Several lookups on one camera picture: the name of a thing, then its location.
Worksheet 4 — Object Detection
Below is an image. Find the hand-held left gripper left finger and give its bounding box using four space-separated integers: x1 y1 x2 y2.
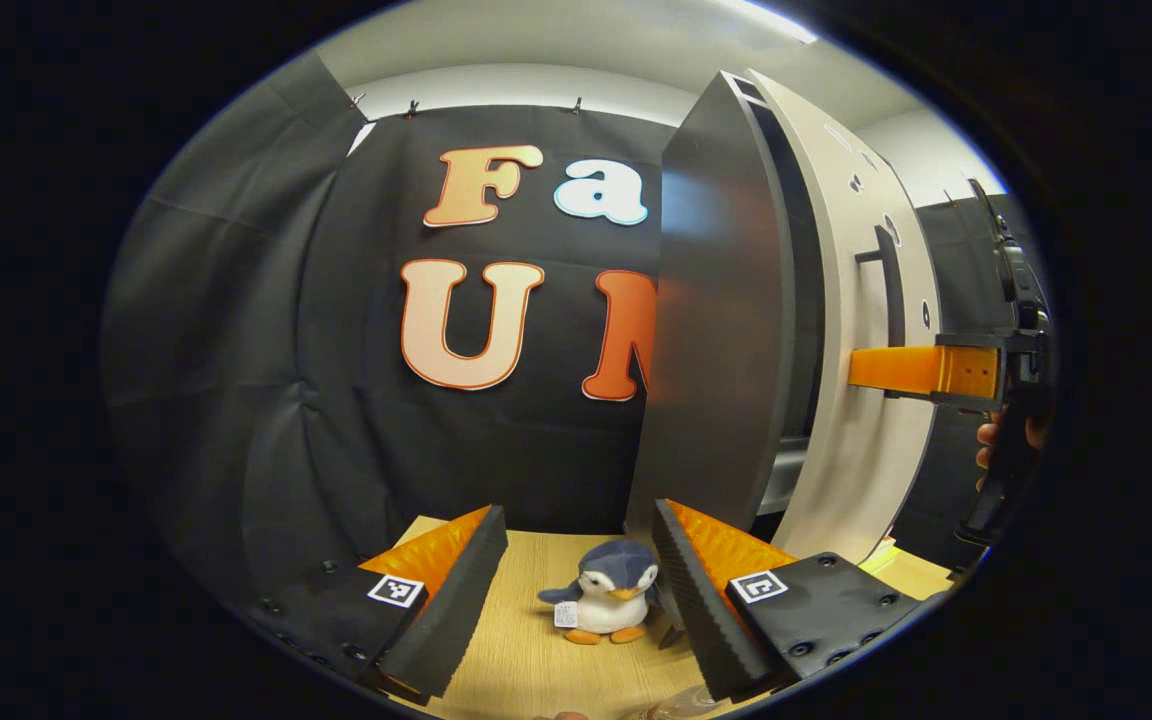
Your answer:
221 503 509 706

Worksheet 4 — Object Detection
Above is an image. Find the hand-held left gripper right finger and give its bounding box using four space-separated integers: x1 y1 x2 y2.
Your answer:
651 498 922 704

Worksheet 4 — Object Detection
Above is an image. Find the black door handle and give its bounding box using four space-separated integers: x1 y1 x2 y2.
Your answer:
854 225 907 401

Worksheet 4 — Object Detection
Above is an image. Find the clear plastic bottle red label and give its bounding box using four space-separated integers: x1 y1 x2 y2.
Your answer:
626 683 737 720

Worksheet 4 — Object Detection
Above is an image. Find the light grey cabinet door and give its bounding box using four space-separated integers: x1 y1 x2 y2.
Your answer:
746 68 942 566

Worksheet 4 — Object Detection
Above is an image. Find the penguin plush toy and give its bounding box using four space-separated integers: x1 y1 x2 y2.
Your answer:
536 540 662 646

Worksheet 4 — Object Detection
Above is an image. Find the black backdrop cloth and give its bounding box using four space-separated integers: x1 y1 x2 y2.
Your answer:
911 178 1047 571
101 50 682 606

